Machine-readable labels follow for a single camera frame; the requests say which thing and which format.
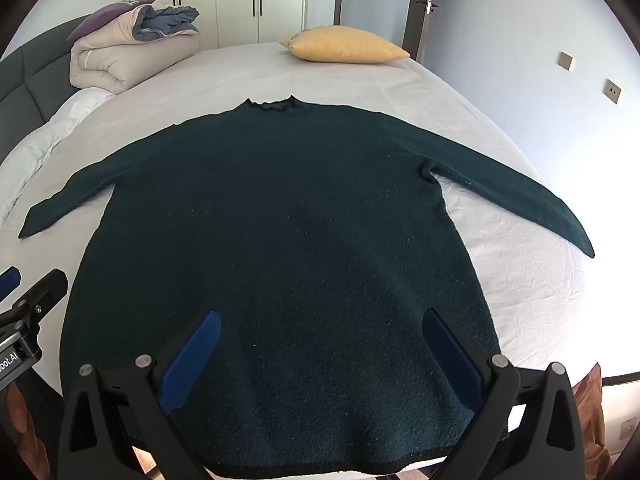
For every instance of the dark green padded headboard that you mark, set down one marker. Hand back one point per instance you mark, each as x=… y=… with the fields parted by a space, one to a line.
x=30 y=75

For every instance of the low bronze wall socket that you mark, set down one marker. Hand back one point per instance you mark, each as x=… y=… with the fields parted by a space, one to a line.
x=628 y=430

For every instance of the white wardrobe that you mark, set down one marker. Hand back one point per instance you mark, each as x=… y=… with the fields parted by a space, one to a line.
x=235 y=0

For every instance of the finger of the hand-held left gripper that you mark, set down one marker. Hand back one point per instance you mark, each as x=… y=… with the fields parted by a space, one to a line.
x=9 y=280
x=47 y=287

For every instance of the dark green sweater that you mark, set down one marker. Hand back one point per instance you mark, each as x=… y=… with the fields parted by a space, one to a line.
x=300 y=235

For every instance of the bed with white sheet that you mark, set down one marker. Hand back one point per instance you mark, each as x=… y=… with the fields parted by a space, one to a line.
x=350 y=85

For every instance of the blue-grey blanket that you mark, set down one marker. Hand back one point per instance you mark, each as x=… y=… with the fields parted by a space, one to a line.
x=170 y=20

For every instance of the yellow pillow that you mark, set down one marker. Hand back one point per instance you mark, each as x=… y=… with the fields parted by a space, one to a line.
x=345 y=45

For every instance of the dark brown door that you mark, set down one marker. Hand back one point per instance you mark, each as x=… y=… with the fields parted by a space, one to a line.
x=417 y=25

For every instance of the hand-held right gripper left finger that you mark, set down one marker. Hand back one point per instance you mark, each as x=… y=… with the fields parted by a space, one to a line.
x=192 y=360

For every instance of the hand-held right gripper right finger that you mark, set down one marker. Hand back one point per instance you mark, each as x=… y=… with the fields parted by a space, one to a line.
x=450 y=355

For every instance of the purple pillow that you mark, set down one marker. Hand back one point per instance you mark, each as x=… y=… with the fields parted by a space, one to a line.
x=110 y=15

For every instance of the folded beige duvet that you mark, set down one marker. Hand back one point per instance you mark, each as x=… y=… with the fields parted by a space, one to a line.
x=125 y=55

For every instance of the white quilt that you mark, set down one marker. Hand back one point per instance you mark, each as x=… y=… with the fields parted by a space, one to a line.
x=45 y=140

